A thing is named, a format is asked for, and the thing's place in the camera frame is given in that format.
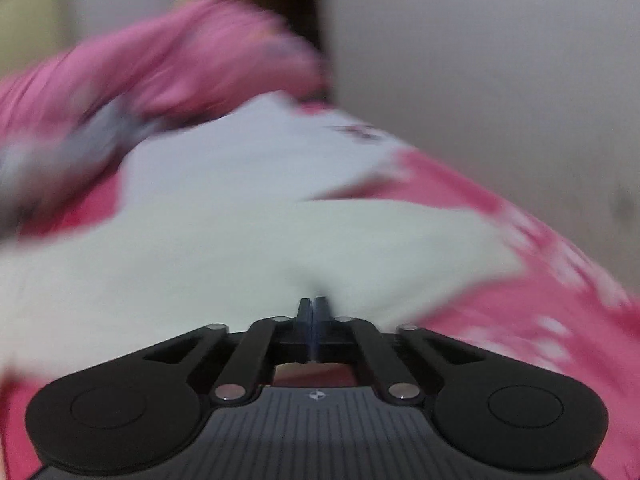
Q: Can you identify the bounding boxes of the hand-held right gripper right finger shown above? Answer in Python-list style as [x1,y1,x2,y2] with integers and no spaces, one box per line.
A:
[313,298,486,406]

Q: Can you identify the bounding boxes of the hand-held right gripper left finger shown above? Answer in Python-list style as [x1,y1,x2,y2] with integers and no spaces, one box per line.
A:
[142,298,313,406]

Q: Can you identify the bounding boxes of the cream fleece garment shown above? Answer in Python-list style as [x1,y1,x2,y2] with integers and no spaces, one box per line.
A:
[0,160,526,381]

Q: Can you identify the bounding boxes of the pink floral blanket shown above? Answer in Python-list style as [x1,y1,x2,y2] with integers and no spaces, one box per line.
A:
[0,92,640,480]

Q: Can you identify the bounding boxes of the pink and grey quilt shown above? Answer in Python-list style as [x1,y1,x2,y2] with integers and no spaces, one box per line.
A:
[0,0,331,241]

